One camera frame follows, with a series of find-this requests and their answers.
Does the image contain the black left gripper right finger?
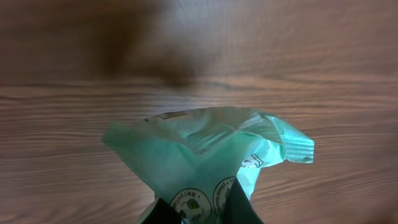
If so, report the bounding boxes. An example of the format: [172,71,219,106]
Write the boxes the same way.
[222,179,264,224]

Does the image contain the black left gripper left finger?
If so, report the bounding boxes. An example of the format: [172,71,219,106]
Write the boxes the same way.
[146,197,182,224]

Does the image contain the teal wet wipes pack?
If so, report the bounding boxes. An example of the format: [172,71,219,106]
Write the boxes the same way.
[103,107,315,223]

